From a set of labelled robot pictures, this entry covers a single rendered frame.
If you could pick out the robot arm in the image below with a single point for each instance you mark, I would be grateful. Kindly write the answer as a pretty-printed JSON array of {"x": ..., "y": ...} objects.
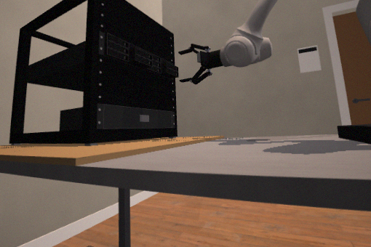
[{"x": 247, "y": 46}]

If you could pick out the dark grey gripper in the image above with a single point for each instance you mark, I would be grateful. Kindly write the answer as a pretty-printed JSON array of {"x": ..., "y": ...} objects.
[{"x": 213, "y": 63}]

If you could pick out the tan flat board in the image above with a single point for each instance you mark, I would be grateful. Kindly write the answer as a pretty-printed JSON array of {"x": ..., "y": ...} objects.
[{"x": 74, "y": 155}]

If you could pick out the black metal rack frame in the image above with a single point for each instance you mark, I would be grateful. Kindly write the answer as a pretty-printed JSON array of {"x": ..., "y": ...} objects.
[{"x": 121, "y": 101}]

